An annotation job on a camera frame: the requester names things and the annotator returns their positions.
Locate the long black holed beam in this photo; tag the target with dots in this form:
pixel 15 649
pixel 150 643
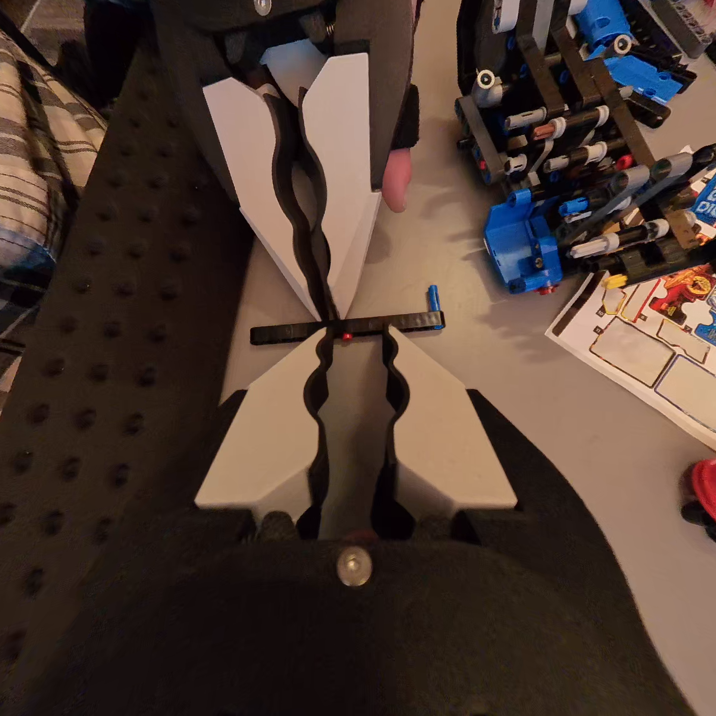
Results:
pixel 279 334

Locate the black angled connector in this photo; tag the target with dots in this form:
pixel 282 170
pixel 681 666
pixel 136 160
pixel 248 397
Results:
pixel 696 517

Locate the small blue pin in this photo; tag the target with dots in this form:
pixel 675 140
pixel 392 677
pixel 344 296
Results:
pixel 433 299

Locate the printed sticker sheet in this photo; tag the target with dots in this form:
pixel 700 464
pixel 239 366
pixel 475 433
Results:
pixel 632 358

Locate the person's left hand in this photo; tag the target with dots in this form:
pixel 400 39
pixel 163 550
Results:
pixel 397 179

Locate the person's plaid shirt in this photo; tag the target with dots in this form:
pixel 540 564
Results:
pixel 28 168

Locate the black perforated board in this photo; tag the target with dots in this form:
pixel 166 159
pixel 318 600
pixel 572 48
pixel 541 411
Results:
pixel 112 335

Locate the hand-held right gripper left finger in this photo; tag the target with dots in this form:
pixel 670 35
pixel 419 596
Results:
pixel 268 447

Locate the red wheel hub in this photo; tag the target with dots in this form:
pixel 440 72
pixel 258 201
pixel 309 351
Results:
pixel 706 486

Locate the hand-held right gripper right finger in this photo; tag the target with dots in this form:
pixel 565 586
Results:
pixel 447 447

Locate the grey desk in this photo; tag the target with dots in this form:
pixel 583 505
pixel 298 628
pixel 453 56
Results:
pixel 503 391

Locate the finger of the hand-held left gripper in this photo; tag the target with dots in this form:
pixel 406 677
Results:
pixel 347 140
pixel 246 145

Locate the partly built toy truck chassis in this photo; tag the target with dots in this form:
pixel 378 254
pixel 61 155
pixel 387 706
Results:
pixel 520 246

